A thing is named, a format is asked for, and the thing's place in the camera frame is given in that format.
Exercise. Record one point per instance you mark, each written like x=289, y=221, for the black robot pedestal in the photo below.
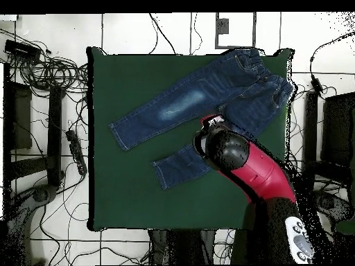
x=183, y=246

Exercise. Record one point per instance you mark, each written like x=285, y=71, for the blue denim jeans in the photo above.
x=222, y=86

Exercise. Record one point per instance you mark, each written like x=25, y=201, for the black power strip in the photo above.
x=76, y=151

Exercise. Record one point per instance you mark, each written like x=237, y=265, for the black power adapter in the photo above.
x=316, y=84

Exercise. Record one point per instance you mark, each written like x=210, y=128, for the grey square floor frame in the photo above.
x=235, y=47

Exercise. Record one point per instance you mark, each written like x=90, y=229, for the black rectangular box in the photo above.
x=20, y=50

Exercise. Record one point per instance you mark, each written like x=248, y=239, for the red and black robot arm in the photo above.
x=255, y=166

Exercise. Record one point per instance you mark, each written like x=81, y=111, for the dark green table cloth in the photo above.
x=138, y=199

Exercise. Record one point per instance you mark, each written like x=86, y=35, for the small grey square plate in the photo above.
x=223, y=26

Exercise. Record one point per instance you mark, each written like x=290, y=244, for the dark stand base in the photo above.
x=330, y=205

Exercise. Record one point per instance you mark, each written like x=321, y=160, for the black metal stand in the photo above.
x=54, y=124
x=337, y=130

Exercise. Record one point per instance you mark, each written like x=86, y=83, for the grey stand base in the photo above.
x=41, y=194

